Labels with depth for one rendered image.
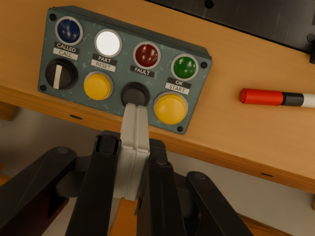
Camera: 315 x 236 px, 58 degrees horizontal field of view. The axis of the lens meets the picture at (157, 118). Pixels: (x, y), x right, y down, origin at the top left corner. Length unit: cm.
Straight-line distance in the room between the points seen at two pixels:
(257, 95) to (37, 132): 104
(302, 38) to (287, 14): 3
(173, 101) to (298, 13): 20
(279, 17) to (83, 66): 23
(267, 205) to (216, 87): 106
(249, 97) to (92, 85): 16
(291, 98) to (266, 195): 103
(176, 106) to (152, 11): 12
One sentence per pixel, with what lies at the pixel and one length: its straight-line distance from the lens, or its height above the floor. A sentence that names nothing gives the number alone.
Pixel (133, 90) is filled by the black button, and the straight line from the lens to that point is 25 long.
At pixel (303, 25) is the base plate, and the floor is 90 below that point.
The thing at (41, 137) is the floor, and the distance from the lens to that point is 124.
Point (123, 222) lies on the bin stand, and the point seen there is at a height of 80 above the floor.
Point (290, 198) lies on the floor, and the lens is 139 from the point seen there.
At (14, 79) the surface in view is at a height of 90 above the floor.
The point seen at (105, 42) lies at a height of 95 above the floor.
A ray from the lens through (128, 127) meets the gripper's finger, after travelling 16.
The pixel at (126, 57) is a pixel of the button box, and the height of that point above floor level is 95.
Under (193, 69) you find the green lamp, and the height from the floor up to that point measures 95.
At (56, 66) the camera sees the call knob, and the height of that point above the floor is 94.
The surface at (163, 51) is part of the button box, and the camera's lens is 25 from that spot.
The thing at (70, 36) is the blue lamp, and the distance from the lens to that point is 26.
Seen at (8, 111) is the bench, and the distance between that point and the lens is 123.
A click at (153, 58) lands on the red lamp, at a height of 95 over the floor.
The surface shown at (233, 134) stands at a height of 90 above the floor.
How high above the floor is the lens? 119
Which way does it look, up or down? 78 degrees down
